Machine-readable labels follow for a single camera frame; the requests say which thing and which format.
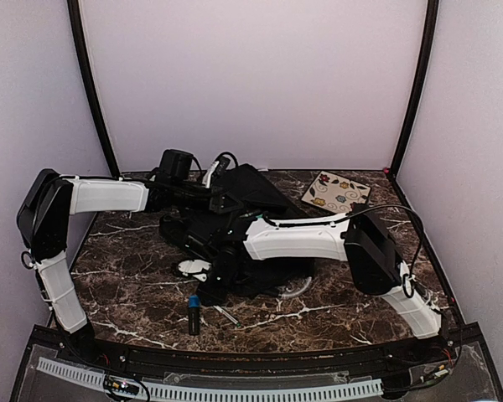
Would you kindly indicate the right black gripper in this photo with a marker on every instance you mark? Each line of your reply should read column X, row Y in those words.
column 217, row 295

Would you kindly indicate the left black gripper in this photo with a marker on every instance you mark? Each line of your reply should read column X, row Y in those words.
column 216, row 203

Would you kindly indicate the blue cap white pen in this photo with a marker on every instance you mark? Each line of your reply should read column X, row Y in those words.
column 227, row 315

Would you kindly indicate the black student backpack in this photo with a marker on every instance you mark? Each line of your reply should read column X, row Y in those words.
column 199, row 233

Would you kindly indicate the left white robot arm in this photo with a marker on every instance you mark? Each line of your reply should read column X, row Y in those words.
column 44, row 216

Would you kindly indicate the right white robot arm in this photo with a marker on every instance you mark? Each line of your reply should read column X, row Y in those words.
column 357, row 238

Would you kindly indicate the blue cap black highlighter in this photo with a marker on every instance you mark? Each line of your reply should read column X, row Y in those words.
column 194, row 315

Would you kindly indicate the floral square plate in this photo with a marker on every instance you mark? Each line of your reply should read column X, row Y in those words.
column 335, row 193

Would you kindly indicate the small green circuit board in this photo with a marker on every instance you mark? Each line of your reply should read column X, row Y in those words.
column 119, row 387

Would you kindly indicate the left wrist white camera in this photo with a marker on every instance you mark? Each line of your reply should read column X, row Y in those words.
column 218, row 167

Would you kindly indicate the wrist white camera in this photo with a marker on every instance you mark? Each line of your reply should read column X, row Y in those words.
column 193, row 269
column 218, row 167

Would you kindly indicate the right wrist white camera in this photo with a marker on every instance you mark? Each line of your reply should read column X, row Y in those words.
column 193, row 269

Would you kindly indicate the black front table rail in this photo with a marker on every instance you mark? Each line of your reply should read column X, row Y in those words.
column 387, row 359

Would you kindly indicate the white slotted cable duct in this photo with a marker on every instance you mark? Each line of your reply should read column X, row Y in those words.
column 188, row 387

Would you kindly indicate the left black frame post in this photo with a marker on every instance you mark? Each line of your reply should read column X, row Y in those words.
column 86, row 74

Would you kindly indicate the black frame post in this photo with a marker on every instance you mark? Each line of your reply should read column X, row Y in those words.
column 423, row 59
column 86, row 74

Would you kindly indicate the right black frame post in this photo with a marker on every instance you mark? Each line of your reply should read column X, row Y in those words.
column 423, row 59

